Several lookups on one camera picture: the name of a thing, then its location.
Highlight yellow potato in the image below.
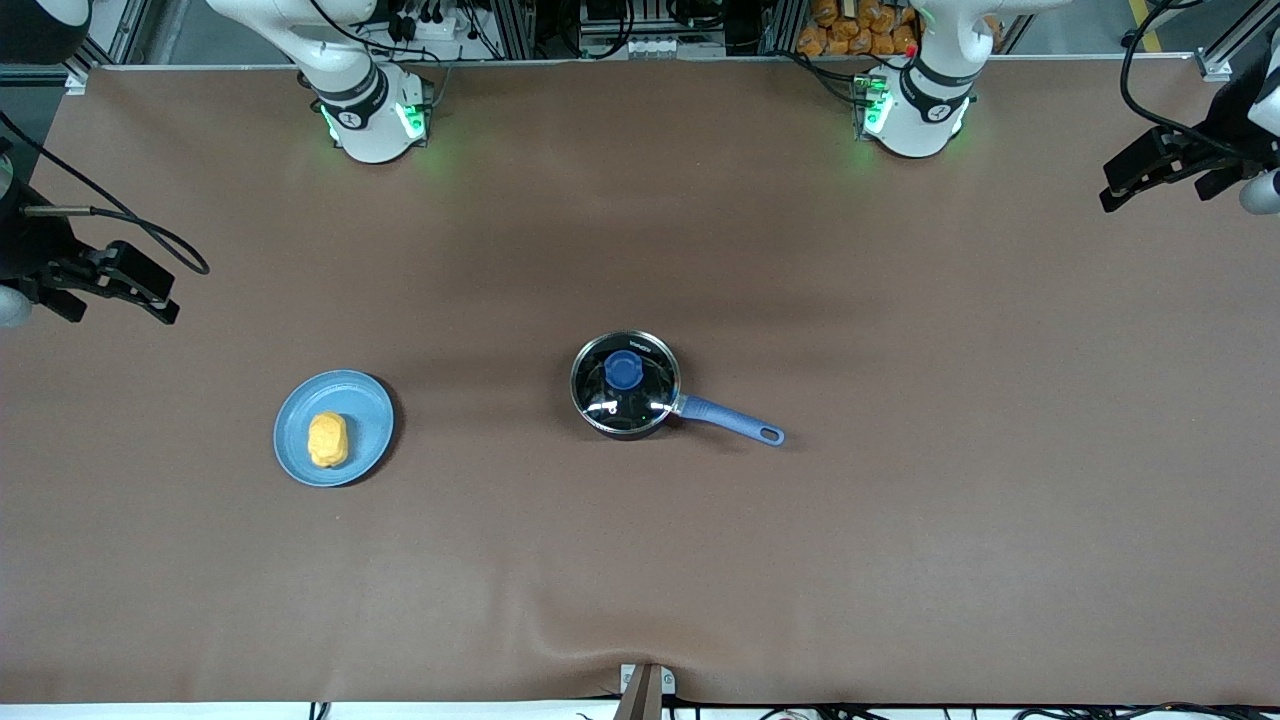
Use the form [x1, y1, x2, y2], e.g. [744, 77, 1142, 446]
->
[306, 411, 350, 470]

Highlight glass lid with blue knob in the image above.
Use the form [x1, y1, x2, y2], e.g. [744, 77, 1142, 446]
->
[570, 330, 683, 433]

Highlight round blue plate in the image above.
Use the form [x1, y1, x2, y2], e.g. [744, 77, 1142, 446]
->
[273, 370, 396, 489]

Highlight pile of orange round items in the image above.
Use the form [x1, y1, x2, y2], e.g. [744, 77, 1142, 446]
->
[797, 0, 921, 58]

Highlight white power strip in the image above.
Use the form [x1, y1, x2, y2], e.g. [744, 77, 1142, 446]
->
[398, 8, 458, 43]

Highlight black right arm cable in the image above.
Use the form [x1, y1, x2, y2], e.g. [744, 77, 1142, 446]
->
[0, 110, 212, 277]

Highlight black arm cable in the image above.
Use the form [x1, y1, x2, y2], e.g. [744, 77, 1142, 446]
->
[1117, 0, 1227, 141]
[0, 110, 212, 277]

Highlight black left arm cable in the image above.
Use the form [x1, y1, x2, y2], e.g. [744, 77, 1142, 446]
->
[1117, 0, 1227, 141]

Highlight aluminium frame post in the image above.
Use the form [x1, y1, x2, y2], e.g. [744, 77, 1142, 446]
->
[760, 0, 807, 57]
[498, 0, 539, 61]

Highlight black pot with blue handle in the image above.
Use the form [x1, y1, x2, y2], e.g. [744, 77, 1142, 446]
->
[572, 392, 787, 447]

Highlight metal table edge mount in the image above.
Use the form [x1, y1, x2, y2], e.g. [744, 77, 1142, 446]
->
[618, 662, 678, 720]

